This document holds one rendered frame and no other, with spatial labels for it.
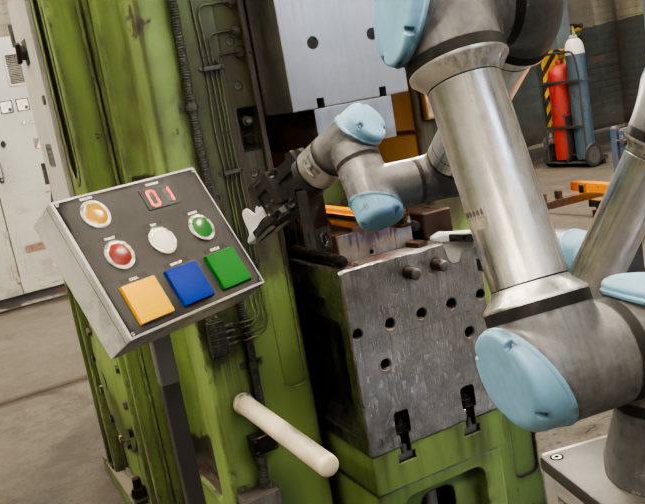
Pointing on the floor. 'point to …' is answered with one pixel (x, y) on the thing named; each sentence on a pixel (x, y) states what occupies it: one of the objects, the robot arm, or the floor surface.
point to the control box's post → (177, 419)
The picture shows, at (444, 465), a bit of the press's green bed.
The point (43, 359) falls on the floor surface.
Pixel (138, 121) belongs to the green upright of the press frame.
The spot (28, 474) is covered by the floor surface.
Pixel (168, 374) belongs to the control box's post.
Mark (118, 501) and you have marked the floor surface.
